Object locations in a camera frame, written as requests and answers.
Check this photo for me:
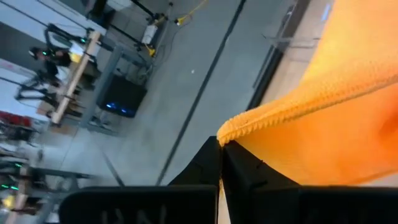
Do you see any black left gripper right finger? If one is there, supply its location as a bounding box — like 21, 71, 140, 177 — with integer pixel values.
222, 140, 301, 224

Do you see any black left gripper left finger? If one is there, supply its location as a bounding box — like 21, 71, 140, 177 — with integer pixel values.
167, 136, 223, 187

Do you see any orange microfiber towel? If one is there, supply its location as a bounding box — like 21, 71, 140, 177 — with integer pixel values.
216, 0, 398, 187

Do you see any black computer tower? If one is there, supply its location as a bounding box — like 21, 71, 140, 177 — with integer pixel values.
96, 74, 148, 118

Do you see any grey metal bench leg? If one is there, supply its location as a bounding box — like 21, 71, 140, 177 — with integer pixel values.
79, 45, 125, 128

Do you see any white power adapter box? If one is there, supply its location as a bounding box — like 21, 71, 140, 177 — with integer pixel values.
141, 24, 159, 45

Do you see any yellow power plug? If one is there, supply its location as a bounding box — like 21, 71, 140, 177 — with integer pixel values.
173, 0, 208, 26

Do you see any light wooden bench top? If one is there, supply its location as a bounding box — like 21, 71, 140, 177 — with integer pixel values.
50, 30, 102, 125

